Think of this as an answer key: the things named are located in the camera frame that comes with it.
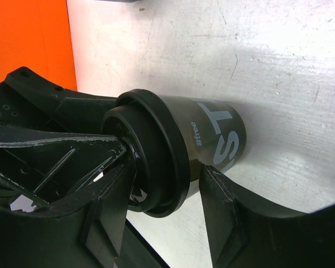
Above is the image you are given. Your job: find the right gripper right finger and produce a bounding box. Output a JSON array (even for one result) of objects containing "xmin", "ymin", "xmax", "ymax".
[{"xmin": 199, "ymin": 165, "xmax": 335, "ymax": 267}]

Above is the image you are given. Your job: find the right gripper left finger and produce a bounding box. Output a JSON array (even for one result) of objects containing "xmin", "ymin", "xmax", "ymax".
[{"xmin": 0, "ymin": 165, "xmax": 133, "ymax": 267}]

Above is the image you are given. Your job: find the black paper coffee cup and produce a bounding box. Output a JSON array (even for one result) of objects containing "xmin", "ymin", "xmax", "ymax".
[{"xmin": 161, "ymin": 95, "xmax": 247, "ymax": 198}]

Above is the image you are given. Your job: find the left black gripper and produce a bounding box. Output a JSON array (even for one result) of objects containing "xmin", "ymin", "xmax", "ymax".
[{"xmin": 0, "ymin": 67, "xmax": 126, "ymax": 212}]

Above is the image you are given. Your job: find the orange paper bag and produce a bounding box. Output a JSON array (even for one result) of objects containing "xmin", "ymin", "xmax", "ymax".
[{"xmin": 0, "ymin": 1, "xmax": 77, "ymax": 90}]

